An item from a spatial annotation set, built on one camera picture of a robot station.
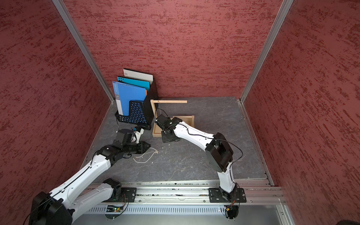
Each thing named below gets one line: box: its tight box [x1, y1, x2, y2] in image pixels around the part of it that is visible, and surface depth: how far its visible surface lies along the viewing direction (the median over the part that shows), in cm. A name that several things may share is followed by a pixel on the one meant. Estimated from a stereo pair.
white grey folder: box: [122, 68, 154, 84], surface depth 100 cm
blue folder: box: [112, 81, 148, 117], surface depth 91 cm
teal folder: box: [117, 76, 150, 91], surface depth 94 cm
